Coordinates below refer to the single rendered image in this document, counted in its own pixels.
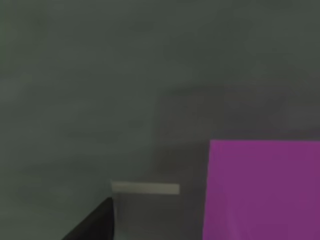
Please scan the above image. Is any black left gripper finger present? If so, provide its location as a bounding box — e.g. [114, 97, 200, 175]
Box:
[61, 196, 115, 240]

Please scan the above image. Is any purple block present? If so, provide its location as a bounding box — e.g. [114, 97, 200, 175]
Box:
[201, 139, 320, 240]

